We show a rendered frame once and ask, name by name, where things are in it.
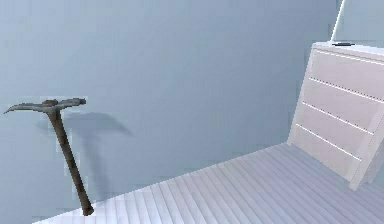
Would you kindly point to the white chest of drawers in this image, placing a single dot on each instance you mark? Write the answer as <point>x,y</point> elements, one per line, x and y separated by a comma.
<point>340,110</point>

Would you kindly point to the small flat black object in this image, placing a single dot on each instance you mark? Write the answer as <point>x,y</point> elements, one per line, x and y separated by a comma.
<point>343,44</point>

